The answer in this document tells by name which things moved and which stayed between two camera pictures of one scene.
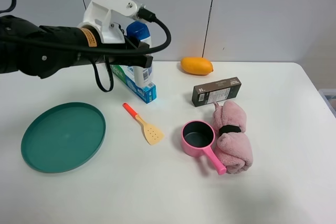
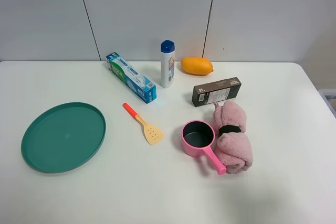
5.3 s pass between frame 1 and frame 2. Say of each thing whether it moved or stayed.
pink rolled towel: stayed
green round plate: stayed
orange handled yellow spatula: stayed
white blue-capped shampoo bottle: moved
